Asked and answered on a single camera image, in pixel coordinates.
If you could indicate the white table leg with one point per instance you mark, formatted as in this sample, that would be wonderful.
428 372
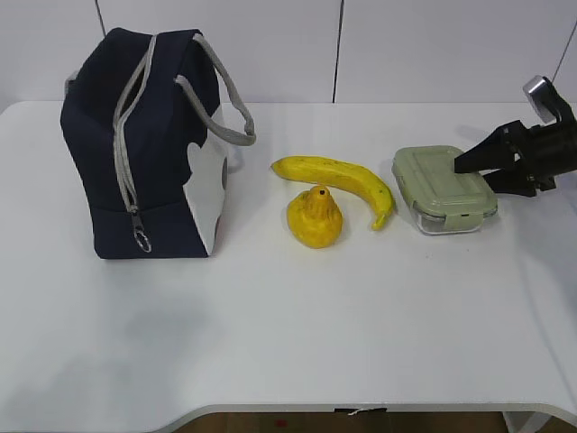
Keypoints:
525 421

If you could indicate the navy blue lunch bag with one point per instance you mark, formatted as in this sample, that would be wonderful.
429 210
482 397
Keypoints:
148 121

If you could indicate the yellow pear-shaped toy fruit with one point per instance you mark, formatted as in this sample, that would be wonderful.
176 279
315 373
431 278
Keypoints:
314 218

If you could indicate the yellow banana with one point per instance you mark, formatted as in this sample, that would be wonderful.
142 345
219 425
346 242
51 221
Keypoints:
342 175

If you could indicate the glass container green lid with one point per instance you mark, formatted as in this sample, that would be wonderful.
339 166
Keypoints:
441 201

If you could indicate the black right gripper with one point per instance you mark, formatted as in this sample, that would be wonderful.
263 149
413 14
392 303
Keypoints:
545 150

